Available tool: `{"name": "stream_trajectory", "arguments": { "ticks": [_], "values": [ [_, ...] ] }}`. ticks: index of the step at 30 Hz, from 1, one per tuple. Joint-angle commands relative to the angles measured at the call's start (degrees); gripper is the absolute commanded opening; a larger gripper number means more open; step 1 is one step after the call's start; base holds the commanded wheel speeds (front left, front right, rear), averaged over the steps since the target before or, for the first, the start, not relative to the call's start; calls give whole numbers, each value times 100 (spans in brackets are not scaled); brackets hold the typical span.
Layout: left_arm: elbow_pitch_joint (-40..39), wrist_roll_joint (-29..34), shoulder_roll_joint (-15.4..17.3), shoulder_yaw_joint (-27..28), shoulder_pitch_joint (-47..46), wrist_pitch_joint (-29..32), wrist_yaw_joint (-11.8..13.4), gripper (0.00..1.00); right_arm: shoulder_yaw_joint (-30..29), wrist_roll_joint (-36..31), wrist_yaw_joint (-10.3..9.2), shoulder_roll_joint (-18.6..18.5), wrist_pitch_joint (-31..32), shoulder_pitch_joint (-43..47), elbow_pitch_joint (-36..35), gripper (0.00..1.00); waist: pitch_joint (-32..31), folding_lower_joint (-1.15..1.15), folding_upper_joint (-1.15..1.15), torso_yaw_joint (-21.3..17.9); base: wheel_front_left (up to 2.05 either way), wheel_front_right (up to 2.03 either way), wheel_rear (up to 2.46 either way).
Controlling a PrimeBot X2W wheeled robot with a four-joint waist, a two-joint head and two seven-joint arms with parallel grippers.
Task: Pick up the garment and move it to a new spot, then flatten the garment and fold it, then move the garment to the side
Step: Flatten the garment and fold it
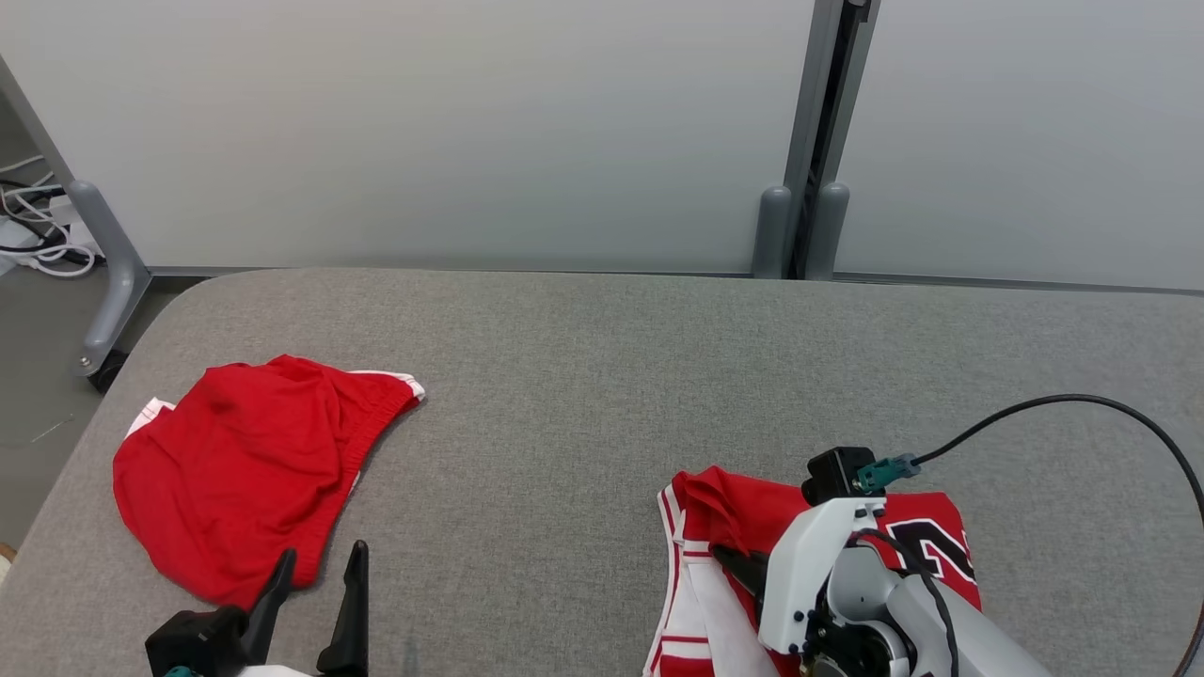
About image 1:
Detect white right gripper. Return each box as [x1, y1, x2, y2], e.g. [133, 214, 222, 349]
[712, 497, 889, 657]

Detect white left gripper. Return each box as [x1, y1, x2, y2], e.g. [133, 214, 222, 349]
[235, 541, 371, 677]

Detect red basketball jersey number 23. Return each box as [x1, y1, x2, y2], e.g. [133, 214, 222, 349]
[644, 465, 984, 677]

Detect red shorts with white stripes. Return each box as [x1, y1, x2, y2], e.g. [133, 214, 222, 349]
[113, 354, 427, 610]

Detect grey partition end leg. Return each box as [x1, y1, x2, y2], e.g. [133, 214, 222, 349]
[66, 179, 153, 392]

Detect white power strip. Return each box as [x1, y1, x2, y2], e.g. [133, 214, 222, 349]
[47, 193, 103, 260]

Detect white partition panel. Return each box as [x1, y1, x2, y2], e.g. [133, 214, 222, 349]
[832, 0, 1204, 292]
[0, 0, 815, 276]

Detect grey partition frame post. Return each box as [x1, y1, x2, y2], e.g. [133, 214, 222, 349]
[751, 0, 843, 281]
[807, 0, 882, 282]

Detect black right camera cable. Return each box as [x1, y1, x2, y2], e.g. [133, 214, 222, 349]
[856, 393, 1204, 677]

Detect black power cable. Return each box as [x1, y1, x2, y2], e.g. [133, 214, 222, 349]
[0, 177, 71, 257]

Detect white power cable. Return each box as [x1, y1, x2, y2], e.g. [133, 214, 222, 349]
[0, 155, 97, 280]

